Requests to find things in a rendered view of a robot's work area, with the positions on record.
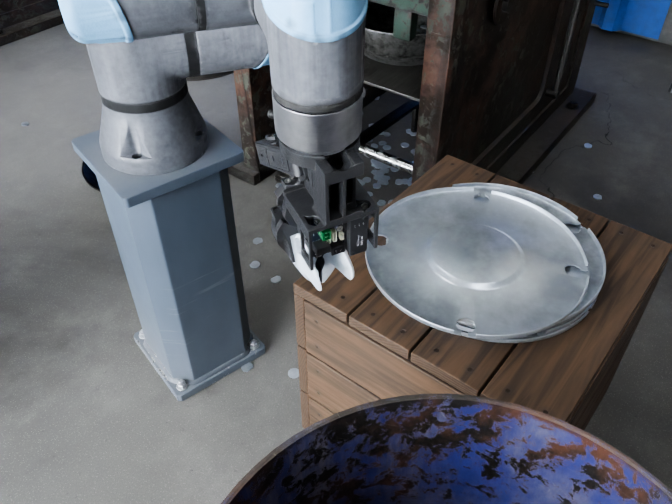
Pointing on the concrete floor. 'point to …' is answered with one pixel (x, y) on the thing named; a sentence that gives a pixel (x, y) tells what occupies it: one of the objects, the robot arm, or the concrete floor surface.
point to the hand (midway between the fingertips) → (316, 269)
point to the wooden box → (573, 398)
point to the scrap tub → (446, 459)
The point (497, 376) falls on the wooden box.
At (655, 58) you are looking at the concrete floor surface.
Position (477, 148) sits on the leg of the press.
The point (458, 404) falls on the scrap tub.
